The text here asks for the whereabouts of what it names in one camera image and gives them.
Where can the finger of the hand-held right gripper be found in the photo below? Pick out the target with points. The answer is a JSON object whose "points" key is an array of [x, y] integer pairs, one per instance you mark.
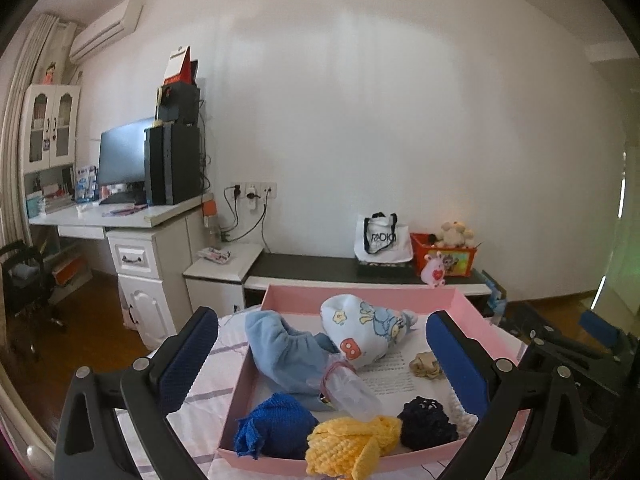
{"points": [[565, 350], [597, 327]]}

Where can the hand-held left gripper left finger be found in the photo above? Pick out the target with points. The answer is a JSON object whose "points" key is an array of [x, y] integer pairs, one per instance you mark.
{"points": [[185, 360]]}

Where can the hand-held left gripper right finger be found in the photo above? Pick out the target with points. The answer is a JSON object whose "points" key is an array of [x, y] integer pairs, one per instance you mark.
{"points": [[457, 365]]}

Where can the beige scrunchie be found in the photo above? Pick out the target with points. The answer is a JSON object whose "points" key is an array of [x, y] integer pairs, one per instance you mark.
{"points": [[425, 365]]}

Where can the navy scrunchie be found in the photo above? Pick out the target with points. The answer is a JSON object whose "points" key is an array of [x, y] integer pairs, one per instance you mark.
{"points": [[427, 425]]}

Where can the light blue cloth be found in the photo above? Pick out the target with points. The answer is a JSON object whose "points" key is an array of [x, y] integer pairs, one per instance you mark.
{"points": [[285, 355]]}

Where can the printed baby hat blue bow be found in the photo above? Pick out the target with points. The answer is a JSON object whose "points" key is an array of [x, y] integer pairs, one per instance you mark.
{"points": [[360, 330]]}

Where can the blue knitted cloth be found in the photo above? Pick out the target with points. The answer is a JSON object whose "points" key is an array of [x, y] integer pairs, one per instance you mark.
{"points": [[275, 425]]}

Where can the pink box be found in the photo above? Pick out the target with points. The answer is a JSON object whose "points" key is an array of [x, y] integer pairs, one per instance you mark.
{"points": [[350, 294]]}

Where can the yellow knitted cloth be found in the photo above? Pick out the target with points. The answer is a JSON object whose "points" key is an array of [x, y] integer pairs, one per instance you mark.
{"points": [[340, 445]]}

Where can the white striped tablecloth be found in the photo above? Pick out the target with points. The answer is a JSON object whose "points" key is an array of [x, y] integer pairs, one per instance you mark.
{"points": [[215, 360]]}

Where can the blue plastic package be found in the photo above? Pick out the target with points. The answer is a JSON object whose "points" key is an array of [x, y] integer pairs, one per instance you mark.
{"points": [[495, 300]]}

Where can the pink heart toy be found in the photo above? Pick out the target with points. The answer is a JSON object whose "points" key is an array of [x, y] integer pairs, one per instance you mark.
{"points": [[434, 274]]}

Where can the white desk with drawers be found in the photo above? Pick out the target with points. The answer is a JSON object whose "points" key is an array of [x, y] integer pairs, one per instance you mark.
{"points": [[165, 260]]}

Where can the red toy box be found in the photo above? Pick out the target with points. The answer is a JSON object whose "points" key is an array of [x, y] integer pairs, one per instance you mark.
{"points": [[450, 262]]}

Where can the floral cloth pouch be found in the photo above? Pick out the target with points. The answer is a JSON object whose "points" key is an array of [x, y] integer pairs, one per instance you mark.
{"points": [[214, 255]]}

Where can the cream plush toy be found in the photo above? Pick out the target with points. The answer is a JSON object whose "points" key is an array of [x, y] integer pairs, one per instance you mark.
{"points": [[452, 234]]}

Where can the white tote bag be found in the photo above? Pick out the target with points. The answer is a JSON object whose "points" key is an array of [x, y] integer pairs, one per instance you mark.
{"points": [[382, 245]]}

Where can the low white and black cabinet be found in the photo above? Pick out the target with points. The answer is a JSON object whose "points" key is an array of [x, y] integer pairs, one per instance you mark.
{"points": [[300, 265]]}

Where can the orange hanging tag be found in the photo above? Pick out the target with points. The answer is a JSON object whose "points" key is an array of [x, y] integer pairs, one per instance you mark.
{"points": [[208, 210]]}

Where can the pink flat pouch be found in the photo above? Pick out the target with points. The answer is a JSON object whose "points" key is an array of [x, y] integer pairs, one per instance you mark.
{"points": [[125, 210]]}

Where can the black office chair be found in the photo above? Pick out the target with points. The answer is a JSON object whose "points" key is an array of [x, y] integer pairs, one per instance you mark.
{"points": [[25, 290]]}

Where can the black computer tower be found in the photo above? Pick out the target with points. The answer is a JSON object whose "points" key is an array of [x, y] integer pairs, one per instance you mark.
{"points": [[172, 165]]}

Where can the blue and white wipes pack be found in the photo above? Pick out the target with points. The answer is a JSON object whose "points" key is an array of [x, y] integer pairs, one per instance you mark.
{"points": [[86, 185]]}

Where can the stack of books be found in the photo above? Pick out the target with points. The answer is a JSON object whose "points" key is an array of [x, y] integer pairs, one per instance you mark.
{"points": [[50, 202]]}

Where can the black computer monitor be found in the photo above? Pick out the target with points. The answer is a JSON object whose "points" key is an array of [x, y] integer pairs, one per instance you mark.
{"points": [[122, 155]]}

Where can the white glass-door cabinet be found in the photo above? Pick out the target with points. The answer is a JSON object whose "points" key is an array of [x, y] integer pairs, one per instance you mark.
{"points": [[50, 160]]}

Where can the black box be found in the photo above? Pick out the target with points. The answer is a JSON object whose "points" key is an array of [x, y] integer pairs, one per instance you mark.
{"points": [[182, 105]]}

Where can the red and white desk calendar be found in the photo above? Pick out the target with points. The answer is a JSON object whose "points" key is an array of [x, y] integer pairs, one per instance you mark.
{"points": [[175, 65]]}

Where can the small doll figurine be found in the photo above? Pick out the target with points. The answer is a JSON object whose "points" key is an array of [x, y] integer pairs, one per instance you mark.
{"points": [[49, 76]]}

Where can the beige curtain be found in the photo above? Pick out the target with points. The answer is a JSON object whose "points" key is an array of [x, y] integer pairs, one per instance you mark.
{"points": [[20, 90]]}

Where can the white wall socket strip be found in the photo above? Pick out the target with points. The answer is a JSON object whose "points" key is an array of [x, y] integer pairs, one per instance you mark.
{"points": [[260, 189]]}

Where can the white wall air conditioner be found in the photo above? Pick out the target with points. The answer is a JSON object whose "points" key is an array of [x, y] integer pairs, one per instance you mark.
{"points": [[102, 32]]}

